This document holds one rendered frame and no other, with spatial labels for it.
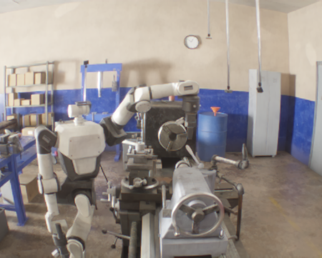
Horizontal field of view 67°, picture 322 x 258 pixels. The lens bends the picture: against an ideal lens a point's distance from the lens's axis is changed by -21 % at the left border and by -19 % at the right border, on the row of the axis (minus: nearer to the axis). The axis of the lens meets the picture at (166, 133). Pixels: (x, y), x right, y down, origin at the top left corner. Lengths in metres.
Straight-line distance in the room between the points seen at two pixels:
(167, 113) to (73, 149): 1.50
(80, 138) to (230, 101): 5.09
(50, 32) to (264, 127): 5.13
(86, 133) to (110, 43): 4.77
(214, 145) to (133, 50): 2.52
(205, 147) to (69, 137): 4.40
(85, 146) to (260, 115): 4.87
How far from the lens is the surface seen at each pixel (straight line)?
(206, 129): 5.61
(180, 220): 1.30
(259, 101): 6.00
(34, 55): 6.71
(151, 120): 2.84
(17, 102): 6.46
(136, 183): 1.77
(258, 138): 6.12
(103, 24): 6.29
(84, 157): 1.55
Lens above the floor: 1.66
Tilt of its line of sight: 12 degrees down
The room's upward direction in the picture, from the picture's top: 1 degrees clockwise
